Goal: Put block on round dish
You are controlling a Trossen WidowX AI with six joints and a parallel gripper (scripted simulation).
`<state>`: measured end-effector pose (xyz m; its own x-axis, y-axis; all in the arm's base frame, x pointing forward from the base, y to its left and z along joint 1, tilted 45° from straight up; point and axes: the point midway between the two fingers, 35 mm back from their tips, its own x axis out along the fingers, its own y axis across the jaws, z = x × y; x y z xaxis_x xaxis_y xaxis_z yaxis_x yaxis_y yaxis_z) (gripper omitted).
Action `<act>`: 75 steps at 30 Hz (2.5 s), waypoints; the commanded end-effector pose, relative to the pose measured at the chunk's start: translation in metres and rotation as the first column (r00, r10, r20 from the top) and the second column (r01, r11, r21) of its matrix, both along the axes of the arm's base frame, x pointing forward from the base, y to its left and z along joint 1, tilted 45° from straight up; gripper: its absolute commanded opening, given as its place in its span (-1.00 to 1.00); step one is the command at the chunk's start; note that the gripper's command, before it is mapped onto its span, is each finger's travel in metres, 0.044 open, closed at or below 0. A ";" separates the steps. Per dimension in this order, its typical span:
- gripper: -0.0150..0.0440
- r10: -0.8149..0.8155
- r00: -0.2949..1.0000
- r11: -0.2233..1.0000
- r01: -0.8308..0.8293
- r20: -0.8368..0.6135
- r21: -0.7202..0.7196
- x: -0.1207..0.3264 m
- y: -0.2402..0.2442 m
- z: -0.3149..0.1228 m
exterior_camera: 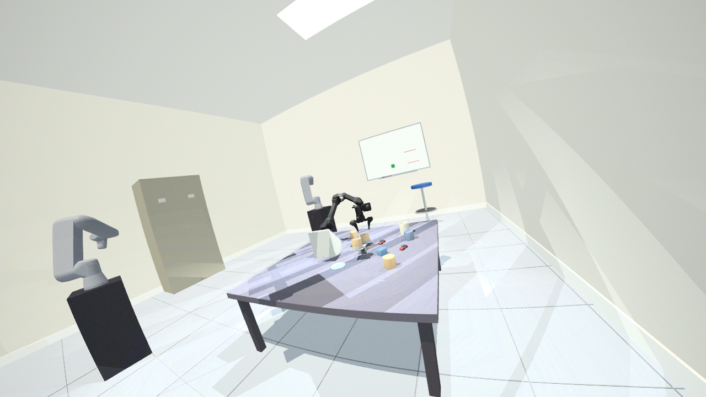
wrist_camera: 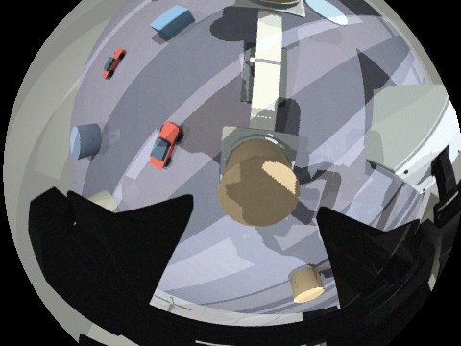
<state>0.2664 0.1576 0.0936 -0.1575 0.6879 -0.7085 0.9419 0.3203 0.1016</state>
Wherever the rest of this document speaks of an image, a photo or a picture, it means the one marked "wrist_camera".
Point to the light blue block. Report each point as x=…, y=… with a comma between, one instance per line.
x=173, y=21

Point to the red toy car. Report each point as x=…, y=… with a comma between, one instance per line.
x=169, y=135
x=112, y=62

